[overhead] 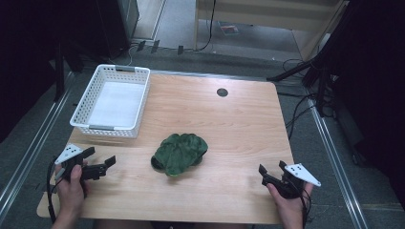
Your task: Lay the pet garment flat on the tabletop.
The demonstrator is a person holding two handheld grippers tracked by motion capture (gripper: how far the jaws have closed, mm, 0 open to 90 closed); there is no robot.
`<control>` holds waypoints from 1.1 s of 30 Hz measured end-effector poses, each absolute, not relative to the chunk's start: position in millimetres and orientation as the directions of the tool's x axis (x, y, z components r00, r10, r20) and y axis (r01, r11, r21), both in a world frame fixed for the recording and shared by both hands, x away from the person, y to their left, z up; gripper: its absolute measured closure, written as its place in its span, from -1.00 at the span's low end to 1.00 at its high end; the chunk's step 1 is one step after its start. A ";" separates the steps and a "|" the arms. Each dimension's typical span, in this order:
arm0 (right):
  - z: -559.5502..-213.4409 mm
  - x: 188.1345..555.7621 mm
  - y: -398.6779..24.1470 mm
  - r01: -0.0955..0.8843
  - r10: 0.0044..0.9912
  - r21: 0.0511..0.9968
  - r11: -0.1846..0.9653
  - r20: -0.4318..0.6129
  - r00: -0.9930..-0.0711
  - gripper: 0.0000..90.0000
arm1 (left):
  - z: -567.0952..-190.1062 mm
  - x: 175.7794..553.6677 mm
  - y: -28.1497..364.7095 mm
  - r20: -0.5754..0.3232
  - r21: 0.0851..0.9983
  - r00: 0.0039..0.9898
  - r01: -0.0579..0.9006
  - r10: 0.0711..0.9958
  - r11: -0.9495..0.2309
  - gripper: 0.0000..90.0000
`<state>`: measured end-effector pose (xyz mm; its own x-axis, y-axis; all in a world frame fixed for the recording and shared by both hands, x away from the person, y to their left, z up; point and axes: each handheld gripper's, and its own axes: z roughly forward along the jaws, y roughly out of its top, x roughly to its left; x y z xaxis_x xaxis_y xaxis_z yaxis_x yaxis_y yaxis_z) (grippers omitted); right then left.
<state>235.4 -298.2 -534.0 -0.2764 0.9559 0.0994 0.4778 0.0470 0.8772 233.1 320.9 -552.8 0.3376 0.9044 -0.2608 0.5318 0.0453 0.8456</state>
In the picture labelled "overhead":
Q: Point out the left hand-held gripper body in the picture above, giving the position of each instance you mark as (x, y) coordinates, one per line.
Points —
(70, 152)

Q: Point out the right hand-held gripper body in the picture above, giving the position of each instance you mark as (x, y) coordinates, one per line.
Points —
(301, 173)

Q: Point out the person's right hand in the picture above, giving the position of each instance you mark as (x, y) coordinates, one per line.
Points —
(291, 208)

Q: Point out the person's left hand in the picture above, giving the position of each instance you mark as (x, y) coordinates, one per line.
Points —
(70, 194)

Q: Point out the white plastic basket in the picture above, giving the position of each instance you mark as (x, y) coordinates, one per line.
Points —
(116, 101)

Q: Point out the green cloth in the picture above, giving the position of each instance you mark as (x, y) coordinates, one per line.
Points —
(180, 154)

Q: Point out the black round table grommet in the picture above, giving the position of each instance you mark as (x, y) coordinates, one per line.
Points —
(222, 92)

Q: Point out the black metal stand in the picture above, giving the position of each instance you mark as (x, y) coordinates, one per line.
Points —
(318, 63)

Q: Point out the red paper on floor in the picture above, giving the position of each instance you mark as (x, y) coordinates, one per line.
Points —
(229, 29)

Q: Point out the metal floor rail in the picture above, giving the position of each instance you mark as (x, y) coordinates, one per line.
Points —
(31, 149)
(337, 165)

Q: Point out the black metal post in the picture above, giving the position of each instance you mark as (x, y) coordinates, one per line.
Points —
(59, 73)

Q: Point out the black floor bracket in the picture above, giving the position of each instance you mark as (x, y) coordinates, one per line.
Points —
(155, 46)
(180, 50)
(141, 45)

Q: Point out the light wooden furniture frame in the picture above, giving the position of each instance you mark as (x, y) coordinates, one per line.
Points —
(270, 14)

